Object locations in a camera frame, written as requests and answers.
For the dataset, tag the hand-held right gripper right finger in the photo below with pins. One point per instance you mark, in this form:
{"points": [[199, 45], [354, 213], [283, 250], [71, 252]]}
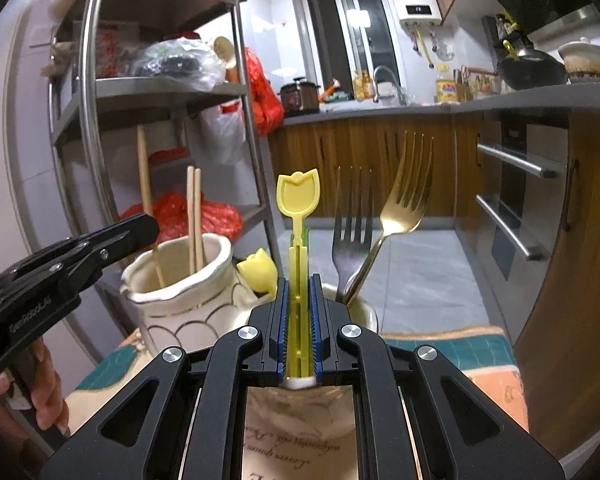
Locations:
{"points": [[314, 330]]}

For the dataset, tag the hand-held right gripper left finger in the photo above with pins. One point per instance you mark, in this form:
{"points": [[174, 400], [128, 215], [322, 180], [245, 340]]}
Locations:
{"points": [[281, 330]]}

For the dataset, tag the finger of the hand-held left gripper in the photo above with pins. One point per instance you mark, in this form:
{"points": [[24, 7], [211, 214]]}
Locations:
{"points": [[105, 242]]}

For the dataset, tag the wooden chopstick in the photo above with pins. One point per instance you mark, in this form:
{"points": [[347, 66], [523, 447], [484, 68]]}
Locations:
{"points": [[145, 185], [199, 220], [191, 220]]}

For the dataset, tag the silver fork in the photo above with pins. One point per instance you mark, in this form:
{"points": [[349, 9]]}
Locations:
{"points": [[352, 245]]}

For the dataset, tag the floral ceramic utensil holder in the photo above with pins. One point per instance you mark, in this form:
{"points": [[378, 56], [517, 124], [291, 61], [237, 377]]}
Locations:
{"points": [[180, 310]]}

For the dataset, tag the yellow sealing clip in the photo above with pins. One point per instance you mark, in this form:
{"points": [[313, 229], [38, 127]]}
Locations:
{"points": [[297, 195]]}

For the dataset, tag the gold fork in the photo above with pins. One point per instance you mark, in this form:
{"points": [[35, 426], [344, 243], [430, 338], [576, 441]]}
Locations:
{"points": [[405, 210]]}

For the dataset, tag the person's left hand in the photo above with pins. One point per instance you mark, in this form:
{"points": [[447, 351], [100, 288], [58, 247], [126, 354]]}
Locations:
{"points": [[47, 385]]}

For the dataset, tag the red lidded container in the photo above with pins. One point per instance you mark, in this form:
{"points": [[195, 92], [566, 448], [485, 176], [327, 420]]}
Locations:
{"points": [[167, 156]]}

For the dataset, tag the crumpled red bag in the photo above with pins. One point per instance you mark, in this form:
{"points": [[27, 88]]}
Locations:
{"points": [[220, 220]]}

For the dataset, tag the metal shelf rack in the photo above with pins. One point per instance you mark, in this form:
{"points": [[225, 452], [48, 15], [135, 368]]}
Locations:
{"points": [[92, 110]]}

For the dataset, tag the wooden base cabinets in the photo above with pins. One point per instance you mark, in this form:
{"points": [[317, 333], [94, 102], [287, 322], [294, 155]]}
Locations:
{"points": [[305, 170]]}

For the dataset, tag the white plastic bag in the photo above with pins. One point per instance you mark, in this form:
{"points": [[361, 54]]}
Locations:
{"points": [[225, 130]]}

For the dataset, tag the printed table cloth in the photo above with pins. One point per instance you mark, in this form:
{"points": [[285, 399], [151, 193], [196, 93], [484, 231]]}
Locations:
{"points": [[480, 385]]}

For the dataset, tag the clear bag with dark contents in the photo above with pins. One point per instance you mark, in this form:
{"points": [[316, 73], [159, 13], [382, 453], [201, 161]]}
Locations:
{"points": [[180, 65]]}

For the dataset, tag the brown lumpy item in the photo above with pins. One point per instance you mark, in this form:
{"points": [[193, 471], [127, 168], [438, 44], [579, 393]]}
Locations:
{"points": [[60, 55]]}

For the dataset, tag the clear plastic container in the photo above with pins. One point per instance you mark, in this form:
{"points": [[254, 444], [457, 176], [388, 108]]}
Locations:
{"points": [[117, 50]]}

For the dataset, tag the hanging red plastic bag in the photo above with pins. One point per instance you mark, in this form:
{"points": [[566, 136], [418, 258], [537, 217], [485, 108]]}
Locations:
{"points": [[262, 100]]}

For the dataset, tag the wooden spoon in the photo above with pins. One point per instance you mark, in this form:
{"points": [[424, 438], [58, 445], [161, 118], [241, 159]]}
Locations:
{"points": [[222, 47]]}

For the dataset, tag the dark rice cooker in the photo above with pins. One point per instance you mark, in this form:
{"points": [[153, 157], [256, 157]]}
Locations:
{"points": [[300, 97]]}

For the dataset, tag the built-in steel oven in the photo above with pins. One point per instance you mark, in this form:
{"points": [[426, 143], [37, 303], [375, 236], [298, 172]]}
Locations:
{"points": [[510, 200]]}

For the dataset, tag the orange kitchen tool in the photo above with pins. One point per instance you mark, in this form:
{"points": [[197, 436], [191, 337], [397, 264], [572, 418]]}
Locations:
{"points": [[330, 91]]}

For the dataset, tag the amber bottles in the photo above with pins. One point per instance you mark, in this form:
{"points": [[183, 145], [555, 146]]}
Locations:
{"points": [[364, 87]]}

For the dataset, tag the chrome faucet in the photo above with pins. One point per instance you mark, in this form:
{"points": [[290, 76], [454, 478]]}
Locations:
{"points": [[380, 75]]}

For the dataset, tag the yellow oil bottle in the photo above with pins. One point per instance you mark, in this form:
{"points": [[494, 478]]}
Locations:
{"points": [[446, 91]]}

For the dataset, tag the wooden cabinet side panel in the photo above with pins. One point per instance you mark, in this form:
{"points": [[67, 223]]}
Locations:
{"points": [[580, 260]]}

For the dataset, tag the kitchen window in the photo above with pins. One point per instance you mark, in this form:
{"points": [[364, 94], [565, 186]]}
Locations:
{"points": [[330, 35]]}

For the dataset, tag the condiment jars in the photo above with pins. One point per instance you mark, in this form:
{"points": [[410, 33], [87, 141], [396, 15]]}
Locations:
{"points": [[480, 85]]}

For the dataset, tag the grey countertop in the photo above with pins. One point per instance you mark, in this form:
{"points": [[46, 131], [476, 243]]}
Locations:
{"points": [[530, 100]]}

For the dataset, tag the black wok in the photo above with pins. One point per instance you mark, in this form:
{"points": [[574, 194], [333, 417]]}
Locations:
{"points": [[530, 72]]}

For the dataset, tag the yellow ladle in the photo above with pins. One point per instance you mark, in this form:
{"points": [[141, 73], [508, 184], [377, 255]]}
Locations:
{"points": [[511, 49]]}

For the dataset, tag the white lidded pot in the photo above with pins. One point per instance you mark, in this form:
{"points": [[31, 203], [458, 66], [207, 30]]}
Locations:
{"points": [[587, 57]]}

